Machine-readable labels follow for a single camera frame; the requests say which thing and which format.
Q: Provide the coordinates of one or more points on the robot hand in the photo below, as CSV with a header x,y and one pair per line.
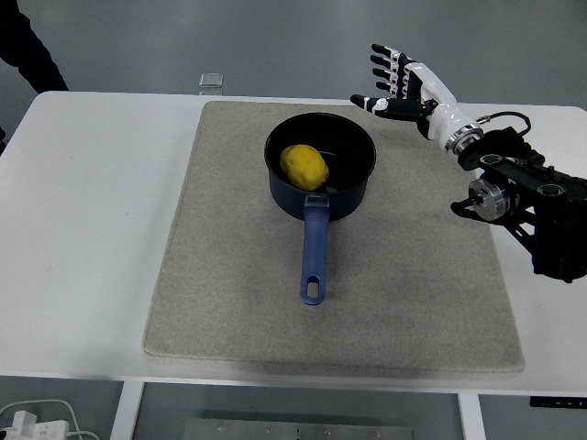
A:
x,y
442,117

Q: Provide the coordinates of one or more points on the yellow potato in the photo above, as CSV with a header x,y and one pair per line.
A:
x,y
305,167

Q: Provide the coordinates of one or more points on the small clear box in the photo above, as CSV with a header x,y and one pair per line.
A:
x,y
212,82

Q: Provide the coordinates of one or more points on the beige fabric mat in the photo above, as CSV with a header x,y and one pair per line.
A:
x,y
229,275

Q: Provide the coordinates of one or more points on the white table leg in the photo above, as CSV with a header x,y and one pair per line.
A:
x,y
472,417
126,412

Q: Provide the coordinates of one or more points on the black table control panel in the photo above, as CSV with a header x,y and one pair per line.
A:
x,y
557,402

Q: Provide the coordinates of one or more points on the grey metal plate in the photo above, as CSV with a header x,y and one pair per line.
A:
x,y
298,431

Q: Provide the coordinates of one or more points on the person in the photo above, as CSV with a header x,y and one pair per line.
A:
x,y
27,46

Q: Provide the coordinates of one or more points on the white power adapter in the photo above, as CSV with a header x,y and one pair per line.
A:
x,y
32,426

